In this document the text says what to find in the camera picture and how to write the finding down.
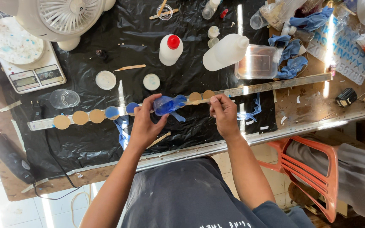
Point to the person's right hand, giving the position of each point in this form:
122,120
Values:
228,117

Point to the person's left hand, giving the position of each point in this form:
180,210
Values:
143,126

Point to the blue-stained clear plastic cup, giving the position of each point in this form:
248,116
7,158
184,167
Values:
167,105

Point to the wooden stirring stick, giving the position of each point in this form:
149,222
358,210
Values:
198,101

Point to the flat wooden stick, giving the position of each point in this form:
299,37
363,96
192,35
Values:
169,13
130,67
158,139

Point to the blue glove strip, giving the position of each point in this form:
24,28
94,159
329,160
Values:
122,129
252,111

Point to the round white lid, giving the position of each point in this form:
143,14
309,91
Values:
105,80
151,82

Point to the row of round discs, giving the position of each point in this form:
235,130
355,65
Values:
97,116

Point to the long metal bar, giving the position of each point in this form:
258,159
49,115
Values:
265,86

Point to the clear plastic food container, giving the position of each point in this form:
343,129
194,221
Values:
258,61

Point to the large white plastic bottle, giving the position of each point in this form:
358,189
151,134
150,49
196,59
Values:
223,53

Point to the white bottle with red cap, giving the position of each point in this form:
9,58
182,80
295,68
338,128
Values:
170,50

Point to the small dark bottle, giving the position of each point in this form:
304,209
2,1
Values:
101,54

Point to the person's dark blue shirt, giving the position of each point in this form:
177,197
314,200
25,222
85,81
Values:
201,196

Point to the blue cloth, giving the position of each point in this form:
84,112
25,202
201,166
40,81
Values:
312,19
291,58

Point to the black plastic sheet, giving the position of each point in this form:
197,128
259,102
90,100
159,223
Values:
112,44

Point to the orange plastic chair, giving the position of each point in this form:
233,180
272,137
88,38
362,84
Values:
309,174

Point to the small red cap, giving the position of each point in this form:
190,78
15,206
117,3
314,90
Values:
223,13

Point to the small clear bottle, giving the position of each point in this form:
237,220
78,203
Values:
210,9

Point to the small clear mixing cup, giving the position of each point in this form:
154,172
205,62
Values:
164,12

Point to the clear plastic bag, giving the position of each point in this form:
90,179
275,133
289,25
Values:
280,12

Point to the white digital scale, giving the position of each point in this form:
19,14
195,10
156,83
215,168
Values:
35,76

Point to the small black device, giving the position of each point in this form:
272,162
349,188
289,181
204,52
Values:
346,97

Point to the clear letter mould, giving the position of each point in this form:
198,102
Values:
344,52

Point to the strip of masking tape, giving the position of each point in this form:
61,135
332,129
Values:
8,106

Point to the white table fan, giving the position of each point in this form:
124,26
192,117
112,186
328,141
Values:
59,15

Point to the black heat gun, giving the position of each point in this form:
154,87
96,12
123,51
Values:
6,155

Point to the stained round white board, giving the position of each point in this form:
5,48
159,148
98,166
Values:
14,42

